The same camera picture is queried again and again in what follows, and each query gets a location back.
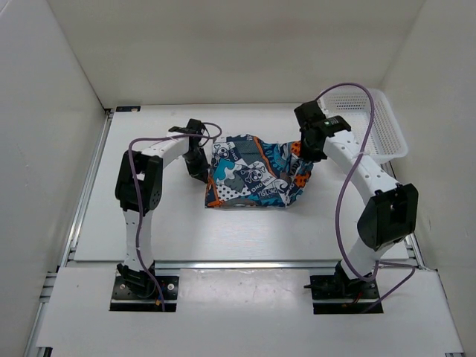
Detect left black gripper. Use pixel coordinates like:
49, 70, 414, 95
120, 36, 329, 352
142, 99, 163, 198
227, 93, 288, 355
182, 147, 210, 182

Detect colourful patterned shorts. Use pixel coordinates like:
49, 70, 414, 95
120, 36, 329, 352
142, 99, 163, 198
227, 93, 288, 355
205, 134, 314, 208

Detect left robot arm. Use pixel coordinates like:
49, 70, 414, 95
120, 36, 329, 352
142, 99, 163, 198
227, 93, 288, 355
115, 119, 212, 305

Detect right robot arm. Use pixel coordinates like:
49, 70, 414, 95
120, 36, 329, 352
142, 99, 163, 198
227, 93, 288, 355
294, 101, 419, 298

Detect white plastic basket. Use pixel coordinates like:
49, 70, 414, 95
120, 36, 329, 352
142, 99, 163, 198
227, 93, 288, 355
318, 86, 408, 164

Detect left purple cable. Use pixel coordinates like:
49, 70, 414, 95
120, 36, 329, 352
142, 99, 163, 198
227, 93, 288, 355
126, 122, 223, 312

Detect purple cable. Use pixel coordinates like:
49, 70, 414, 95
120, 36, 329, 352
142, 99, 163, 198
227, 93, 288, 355
126, 122, 223, 312
315, 83, 416, 314

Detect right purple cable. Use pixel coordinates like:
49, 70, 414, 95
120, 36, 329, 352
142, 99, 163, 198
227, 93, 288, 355
315, 83, 416, 314

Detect aluminium front rail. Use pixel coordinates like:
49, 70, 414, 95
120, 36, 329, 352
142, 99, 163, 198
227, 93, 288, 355
148, 260, 421, 271

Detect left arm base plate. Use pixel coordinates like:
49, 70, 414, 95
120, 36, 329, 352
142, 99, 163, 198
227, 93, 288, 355
109, 272, 179, 313

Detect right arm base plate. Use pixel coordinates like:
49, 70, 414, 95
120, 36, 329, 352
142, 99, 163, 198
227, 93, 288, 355
304, 275, 384, 315

